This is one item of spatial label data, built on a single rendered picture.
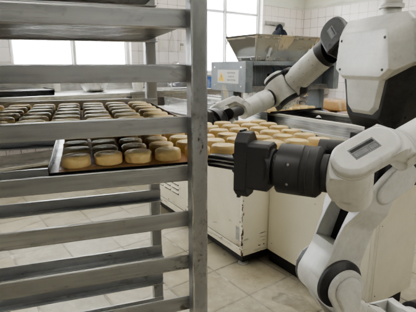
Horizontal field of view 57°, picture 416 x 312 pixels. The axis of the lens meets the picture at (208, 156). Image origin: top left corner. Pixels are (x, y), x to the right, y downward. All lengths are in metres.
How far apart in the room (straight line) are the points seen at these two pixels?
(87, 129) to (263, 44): 1.58
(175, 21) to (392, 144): 0.40
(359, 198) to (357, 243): 0.53
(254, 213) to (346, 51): 1.28
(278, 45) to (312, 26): 4.88
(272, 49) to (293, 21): 4.83
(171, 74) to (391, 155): 0.37
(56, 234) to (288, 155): 0.42
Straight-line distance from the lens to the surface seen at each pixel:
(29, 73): 0.66
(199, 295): 0.78
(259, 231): 2.29
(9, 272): 1.22
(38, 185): 0.68
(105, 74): 0.65
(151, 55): 1.09
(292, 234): 2.17
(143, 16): 0.67
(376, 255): 1.87
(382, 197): 1.13
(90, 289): 1.25
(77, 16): 0.66
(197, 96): 0.65
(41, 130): 0.66
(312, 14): 7.10
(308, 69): 1.38
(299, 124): 2.01
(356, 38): 1.14
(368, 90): 1.11
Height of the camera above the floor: 1.15
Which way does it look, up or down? 13 degrees down
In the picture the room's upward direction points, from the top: straight up
